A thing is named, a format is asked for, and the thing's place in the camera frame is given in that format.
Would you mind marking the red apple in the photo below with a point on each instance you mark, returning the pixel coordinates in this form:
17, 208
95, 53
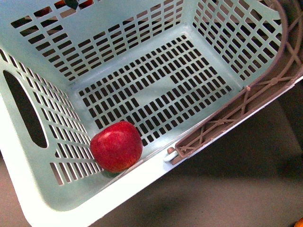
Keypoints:
117, 147

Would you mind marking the light blue plastic basket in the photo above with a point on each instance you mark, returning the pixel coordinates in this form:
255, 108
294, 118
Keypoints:
67, 74

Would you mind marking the brown basket handle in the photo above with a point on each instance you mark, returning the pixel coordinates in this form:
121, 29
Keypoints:
282, 75

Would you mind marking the orange fruit at corner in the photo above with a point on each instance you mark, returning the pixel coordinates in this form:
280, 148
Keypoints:
299, 223

